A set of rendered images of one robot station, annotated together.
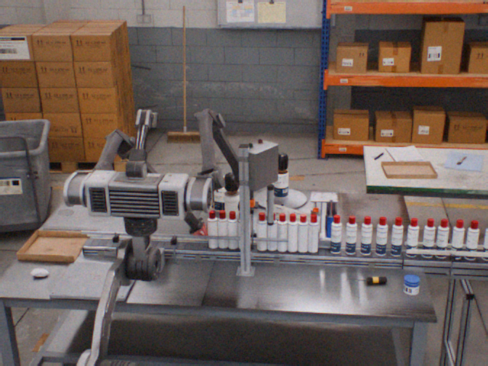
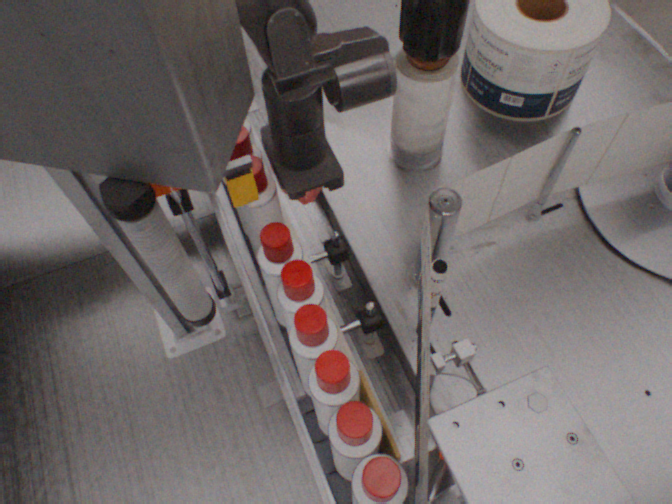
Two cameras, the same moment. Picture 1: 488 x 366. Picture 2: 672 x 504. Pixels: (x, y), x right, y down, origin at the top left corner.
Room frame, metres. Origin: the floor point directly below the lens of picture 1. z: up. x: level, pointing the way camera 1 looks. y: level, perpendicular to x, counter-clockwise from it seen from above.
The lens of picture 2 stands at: (2.87, -0.39, 1.58)
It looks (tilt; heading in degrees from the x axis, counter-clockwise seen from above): 60 degrees down; 64
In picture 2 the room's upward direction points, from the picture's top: 4 degrees counter-clockwise
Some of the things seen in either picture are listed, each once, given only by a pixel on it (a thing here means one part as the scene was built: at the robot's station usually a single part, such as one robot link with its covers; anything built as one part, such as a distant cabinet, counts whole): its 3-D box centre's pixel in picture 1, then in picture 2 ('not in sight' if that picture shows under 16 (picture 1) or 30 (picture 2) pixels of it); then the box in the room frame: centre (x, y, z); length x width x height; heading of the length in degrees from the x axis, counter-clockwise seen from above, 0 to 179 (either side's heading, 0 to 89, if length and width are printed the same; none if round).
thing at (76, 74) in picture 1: (72, 96); not in sight; (6.53, 1.76, 0.70); 1.20 x 0.82 x 1.39; 88
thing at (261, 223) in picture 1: (261, 231); (285, 278); (2.95, -0.08, 0.98); 0.05 x 0.05 x 0.20
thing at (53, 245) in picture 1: (54, 245); not in sight; (3.08, 1.02, 0.85); 0.30 x 0.26 x 0.04; 83
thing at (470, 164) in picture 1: (464, 161); not in sight; (4.30, -1.55, 0.81); 0.32 x 0.24 x 0.01; 158
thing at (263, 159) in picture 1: (258, 165); (67, 6); (2.87, -0.07, 1.38); 0.17 x 0.10 x 0.19; 138
